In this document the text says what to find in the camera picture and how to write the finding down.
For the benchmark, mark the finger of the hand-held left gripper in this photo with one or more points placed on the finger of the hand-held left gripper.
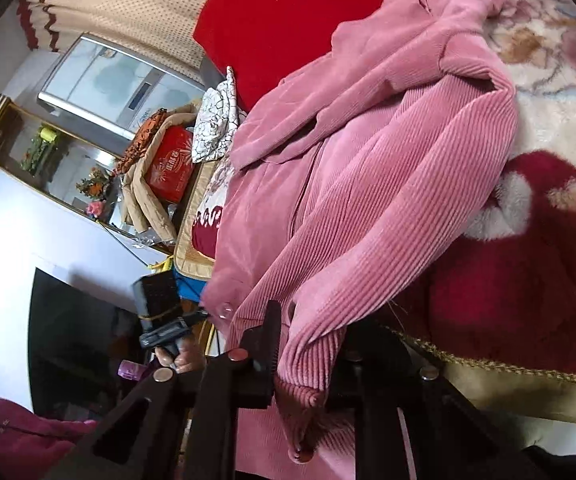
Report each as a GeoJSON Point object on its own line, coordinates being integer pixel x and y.
{"type": "Point", "coordinates": [195, 316]}

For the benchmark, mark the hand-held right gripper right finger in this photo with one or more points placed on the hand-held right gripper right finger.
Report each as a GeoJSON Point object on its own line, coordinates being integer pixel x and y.
{"type": "Point", "coordinates": [378, 377]}

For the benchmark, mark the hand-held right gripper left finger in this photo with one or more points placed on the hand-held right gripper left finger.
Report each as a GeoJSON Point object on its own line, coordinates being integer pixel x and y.
{"type": "Point", "coordinates": [263, 355]}

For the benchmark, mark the pink towel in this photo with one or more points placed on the pink towel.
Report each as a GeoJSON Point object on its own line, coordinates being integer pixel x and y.
{"type": "Point", "coordinates": [368, 185]}

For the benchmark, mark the person's left hand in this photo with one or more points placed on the person's left hand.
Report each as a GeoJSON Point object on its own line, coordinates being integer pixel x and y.
{"type": "Point", "coordinates": [185, 357]}

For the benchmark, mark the blue yellow plastic toy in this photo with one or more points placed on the blue yellow plastic toy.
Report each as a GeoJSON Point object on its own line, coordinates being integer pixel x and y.
{"type": "Point", "coordinates": [190, 287]}

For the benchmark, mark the beige padded jacket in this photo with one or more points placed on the beige padded jacket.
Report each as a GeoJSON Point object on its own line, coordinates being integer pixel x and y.
{"type": "Point", "coordinates": [142, 210]}

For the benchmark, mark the black television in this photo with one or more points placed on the black television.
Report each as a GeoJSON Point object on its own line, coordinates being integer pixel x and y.
{"type": "Point", "coordinates": [72, 345]}

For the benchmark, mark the orange flower ornament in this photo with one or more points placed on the orange flower ornament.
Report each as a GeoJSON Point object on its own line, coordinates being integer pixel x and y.
{"type": "Point", "coordinates": [95, 185]}

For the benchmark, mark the red gift box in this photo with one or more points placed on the red gift box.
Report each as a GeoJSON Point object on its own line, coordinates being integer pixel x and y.
{"type": "Point", "coordinates": [170, 167]}

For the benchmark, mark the orange patterned cloth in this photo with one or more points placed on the orange patterned cloth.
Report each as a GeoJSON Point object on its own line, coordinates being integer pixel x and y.
{"type": "Point", "coordinates": [140, 142]}

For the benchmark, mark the white sheet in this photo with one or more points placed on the white sheet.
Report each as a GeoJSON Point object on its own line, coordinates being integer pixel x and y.
{"type": "Point", "coordinates": [548, 432]}

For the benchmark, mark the white patterned cloth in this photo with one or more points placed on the white patterned cloth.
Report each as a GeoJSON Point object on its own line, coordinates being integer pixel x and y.
{"type": "Point", "coordinates": [215, 120]}

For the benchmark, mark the yellow green flower ornament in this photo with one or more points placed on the yellow green flower ornament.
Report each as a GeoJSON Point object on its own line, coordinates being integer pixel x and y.
{"type": "Point", "coordinates": [42, 147]}

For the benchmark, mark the floral plush blanket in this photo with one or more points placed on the floral plush blanket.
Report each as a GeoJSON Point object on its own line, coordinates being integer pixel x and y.
{"type": "Point", "coordinates": [543, 260]}

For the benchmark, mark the person's magenta garment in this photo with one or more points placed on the person's magenta garment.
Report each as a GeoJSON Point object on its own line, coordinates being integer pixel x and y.
{"type": "Point", "coordinates": [12, 440]}

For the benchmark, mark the gold-framed glass display cabinet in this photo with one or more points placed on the gold-framed glass display cabinet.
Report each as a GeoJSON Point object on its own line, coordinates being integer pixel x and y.
{"type": "Point", "coordinates": [12, 130]}

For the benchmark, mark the silver glass-front appliance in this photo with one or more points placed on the silver glass-front appliance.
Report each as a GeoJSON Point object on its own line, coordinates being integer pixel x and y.
{"type": "Point", "coordinates": [102, 80]}

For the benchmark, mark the beige dotted sofa cover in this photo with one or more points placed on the beige dotted sofa cover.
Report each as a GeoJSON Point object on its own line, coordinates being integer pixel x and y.
{"type": "Point", "coordinates": [132, 5]}

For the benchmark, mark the red blanket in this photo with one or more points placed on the red blanket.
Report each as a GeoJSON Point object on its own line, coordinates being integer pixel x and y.
{"type": "Point", "coordinates": [278, 10]}

